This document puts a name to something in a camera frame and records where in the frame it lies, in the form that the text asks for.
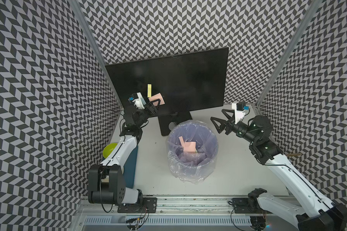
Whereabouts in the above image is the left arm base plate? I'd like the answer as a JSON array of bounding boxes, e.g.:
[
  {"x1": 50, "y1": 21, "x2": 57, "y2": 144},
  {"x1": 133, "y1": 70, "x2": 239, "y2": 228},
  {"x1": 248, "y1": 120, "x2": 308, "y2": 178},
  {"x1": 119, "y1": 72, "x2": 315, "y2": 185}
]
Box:
[{"x1": 117, "y1": 197, "x2": 158, "y2": 214}]

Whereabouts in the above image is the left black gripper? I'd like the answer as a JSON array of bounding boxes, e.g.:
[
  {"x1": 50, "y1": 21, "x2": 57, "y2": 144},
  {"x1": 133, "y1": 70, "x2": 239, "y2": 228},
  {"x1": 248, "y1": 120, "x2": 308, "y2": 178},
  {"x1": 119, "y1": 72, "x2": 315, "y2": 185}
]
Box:
[{"x1": 135, "y1": 99, "x2": 160, "y2": 128}]

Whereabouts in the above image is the purple bin with plastic liner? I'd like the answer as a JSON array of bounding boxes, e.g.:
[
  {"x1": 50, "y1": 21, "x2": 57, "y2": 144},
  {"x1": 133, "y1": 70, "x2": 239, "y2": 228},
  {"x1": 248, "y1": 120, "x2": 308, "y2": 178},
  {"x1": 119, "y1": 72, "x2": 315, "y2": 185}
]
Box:
[{"x1": 166, "y1": 120, "x2": 218, "y2": 184}]

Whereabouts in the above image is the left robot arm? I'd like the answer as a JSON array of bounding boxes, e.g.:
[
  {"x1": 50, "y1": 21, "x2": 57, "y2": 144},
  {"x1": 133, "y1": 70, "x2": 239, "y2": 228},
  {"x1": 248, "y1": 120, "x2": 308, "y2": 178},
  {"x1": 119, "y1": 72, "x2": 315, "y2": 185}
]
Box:
[{"x1": 87, "y1": 94, "x2": 164, "y2": 206}]

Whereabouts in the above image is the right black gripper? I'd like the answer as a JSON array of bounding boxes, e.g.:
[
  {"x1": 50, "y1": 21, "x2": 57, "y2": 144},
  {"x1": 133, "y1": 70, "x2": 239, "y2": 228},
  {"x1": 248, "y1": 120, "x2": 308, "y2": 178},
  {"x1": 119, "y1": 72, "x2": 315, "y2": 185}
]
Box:
[{"x1": 210, "y1": 109, "x2": 258, "y2": 144}]

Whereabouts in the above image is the wooden stick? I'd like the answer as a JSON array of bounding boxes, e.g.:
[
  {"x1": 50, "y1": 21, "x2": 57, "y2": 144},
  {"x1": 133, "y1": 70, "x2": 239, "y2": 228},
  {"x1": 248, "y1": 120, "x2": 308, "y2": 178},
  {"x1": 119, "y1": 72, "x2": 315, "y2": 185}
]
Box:
[{"x1": 285, "y1": 153, "x2": 302, "y2": 157}]

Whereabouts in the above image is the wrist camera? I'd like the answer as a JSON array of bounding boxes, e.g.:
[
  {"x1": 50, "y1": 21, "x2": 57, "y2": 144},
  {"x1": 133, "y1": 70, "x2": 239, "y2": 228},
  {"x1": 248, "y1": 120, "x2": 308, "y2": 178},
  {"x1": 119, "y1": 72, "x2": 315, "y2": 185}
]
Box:
[
  {"x1": 232, "y1": 101, "x2": 250, "y2": 124},
  {"x1": 128, "y1": 92, "x2": 146, "y2": 110}
]

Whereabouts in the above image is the aluminium mounting rail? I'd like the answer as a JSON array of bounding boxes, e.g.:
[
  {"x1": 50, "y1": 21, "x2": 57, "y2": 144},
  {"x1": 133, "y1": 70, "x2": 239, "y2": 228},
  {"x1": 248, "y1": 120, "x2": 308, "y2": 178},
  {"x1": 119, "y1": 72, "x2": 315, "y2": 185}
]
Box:
[{"x1": 75, "y1": 195, "x2": 301, "y2": 217}]

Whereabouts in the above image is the pink square sticky note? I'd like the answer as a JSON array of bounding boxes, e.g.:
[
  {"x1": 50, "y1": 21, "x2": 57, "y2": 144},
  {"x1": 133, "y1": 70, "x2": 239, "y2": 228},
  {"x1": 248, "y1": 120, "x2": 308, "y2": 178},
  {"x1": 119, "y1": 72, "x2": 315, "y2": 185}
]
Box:
[
  {"x1": 183, "y1": 141, "x2": 196, "y2": 153},
  {"x1": 149, "y1": 93, "x2": 165, "y2": 105}
]

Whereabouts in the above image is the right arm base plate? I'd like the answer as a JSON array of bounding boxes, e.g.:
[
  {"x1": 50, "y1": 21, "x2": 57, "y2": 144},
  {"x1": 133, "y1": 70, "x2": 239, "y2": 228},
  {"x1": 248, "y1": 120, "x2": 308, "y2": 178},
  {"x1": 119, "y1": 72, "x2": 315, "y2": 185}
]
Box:
[{"x1": 229, "y1": 197, "x2": 263, "y2": 214}]

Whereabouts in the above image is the black computer monitor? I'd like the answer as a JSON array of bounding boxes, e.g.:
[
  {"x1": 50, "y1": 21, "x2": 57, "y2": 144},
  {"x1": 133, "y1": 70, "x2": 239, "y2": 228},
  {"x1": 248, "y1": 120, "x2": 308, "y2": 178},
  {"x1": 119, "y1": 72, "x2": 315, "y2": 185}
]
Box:
[{"x1": 106, "y1": 48, "x2": 229, "y2": 116}]

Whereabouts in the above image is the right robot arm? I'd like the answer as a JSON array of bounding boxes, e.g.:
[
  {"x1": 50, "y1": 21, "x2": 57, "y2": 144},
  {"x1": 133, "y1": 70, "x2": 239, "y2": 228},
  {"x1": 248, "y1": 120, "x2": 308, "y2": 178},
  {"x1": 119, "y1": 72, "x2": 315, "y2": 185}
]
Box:
[{"x1": 211, "y1": 109, "x2": 347, "y2": 231}]

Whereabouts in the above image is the pink narrow sticky note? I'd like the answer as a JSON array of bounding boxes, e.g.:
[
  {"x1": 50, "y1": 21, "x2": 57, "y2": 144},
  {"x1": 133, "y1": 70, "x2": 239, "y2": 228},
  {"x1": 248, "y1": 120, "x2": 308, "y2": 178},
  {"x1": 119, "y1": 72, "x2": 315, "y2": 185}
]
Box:
[{"x1": 179, "y1": 136, "x2": 185, "y2": 147}]

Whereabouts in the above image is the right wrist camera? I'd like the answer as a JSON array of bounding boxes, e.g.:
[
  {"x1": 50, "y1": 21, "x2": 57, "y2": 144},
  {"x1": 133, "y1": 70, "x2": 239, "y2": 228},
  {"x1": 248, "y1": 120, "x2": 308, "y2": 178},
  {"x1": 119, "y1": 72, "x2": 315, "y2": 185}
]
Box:
[{"x1": 232, "y1": 101, "x2": 250, "y2": 124}]

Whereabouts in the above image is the yellow narrow sticky note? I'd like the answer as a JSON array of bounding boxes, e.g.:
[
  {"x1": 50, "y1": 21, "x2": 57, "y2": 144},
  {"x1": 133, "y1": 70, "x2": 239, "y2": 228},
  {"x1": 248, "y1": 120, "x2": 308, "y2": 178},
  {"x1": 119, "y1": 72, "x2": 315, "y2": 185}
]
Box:
[{"x1": 147, "y1": 84, "x2": 152, "y2": 98}]

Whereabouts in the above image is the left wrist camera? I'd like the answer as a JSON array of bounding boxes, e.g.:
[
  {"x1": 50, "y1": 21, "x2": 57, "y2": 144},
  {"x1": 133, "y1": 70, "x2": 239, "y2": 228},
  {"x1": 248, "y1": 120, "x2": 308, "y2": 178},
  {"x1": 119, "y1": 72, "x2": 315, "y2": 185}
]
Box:
[{"x1": 128, "y1": 92, "x2": 146, "y2": 110}]

